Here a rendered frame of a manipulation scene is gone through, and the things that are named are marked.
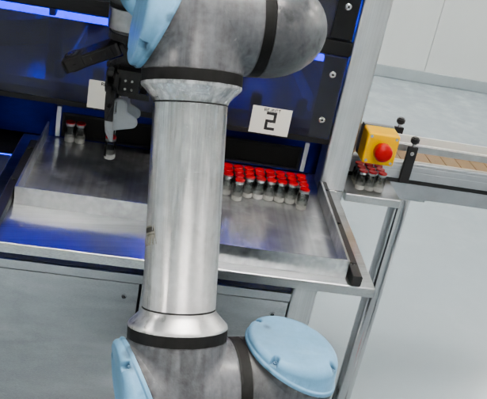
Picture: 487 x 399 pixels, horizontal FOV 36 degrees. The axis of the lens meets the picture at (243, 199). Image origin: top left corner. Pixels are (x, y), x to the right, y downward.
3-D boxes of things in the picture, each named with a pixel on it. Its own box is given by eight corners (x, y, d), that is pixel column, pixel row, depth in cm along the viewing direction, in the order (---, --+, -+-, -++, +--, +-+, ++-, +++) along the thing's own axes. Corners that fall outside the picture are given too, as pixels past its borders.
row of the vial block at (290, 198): (219, 190, 157) (223, 169, 155) (303, 202, 159) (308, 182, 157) (219, 195, 155) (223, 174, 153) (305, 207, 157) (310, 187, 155)
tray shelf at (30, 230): (23, 140, 167) (23, 132, 166) (329, 184, 176) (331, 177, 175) (-37, 247, 124) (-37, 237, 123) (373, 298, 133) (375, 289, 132)
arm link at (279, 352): (335, 455, 92) (362, 366, 86) (229, 463, 88) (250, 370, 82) (302, 389, 102) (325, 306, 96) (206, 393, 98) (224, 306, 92)
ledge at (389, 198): (333, 175, 182) (335, 168, 181) (385, 183, 183) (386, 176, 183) (344, 200, 169) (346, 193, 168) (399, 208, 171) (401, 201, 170)
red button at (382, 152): (369, 155, 165) (374, 138, 163) (386, 158, 165) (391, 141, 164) (373, 162, 161) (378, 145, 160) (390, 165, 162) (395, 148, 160)
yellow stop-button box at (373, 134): (355, 150, 171) (362, 120, 168) (385, 154, 172) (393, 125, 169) (361, 163, 164) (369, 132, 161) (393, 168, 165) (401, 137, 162)
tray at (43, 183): (46, 135, 167) (47, 121, 165) (164, 153, 170) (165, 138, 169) (13, 203, 136) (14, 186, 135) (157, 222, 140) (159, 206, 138)
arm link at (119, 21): (106, 8, 128) (113, -3, 136) (104, 34, 131) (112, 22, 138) (150, 15, 129) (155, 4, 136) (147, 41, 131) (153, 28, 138)
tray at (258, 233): (200, 178, 161) (203, 163, 160) (318, 195, 164) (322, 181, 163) (199, 259, 130) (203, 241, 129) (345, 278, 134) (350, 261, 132)
